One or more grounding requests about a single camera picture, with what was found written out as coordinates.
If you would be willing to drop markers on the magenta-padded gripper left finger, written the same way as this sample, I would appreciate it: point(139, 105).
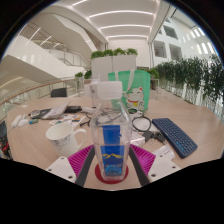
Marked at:
point(61, 166)

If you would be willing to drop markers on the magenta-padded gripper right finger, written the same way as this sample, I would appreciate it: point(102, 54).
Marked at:
point(163, 165)

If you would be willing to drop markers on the clear blue-labelled water bottle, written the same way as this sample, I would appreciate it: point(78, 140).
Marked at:
point(111, 133)

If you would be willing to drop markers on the white printed mug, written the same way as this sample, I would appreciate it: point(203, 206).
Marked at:
point(61, 140)

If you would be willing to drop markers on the dark blue keyboard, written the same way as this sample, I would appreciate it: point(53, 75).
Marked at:
point(175, 136)

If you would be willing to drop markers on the flat round red coaster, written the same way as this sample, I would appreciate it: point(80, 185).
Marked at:
point(98, 176)

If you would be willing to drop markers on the colourful sticker sheet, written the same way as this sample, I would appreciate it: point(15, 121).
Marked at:
point(70, 119)

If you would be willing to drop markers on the small white adapter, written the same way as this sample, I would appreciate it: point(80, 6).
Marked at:
point(23, 122)

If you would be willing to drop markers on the flat black device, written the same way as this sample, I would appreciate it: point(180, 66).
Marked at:
point(73, 109)

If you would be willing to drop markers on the red and black office chair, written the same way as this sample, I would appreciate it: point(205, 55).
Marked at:
point(3, 146)

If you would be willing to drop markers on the white power strip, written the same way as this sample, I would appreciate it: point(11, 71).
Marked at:
point(16, 121)

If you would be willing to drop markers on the green cat-print tote bag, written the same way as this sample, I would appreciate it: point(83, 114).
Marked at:
point(138, 83)

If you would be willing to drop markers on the white shelf unit with plants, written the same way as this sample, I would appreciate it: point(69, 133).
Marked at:
point(153, 74)

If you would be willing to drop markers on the row of tall green plants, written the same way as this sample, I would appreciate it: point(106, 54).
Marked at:
point(193, 76)

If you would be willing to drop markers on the potted green plant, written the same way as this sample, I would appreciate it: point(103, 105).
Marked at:
point(87, 75)

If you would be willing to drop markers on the white cabinet with plants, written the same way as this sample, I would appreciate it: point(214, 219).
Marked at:
point(113, 65)

